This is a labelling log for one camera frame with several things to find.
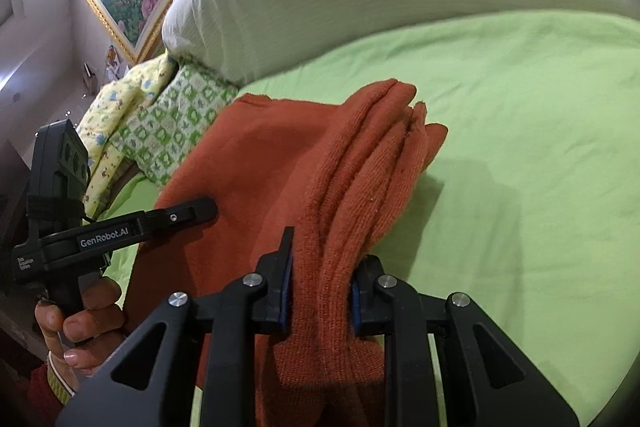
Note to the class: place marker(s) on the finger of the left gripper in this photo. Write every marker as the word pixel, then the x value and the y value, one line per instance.
pixel 150 224

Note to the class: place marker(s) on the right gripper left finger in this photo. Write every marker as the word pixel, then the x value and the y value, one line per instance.
pixel 150 379

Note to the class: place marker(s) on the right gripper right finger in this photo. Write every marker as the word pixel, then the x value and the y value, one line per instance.
pixel 446 361

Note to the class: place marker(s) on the red knit sweater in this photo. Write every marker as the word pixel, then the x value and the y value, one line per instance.
pixel 340 176

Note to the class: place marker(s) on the person's left hand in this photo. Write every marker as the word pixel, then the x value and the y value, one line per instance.
pixel 79 344

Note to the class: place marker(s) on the yellow floral pillow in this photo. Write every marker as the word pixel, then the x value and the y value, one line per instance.
pixel 113 106

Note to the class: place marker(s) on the green white patterned pillow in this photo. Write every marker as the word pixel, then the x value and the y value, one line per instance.
pixel 158 138

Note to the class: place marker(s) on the light green bed sheet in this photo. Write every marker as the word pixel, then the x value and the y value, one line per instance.
pixel 532 204

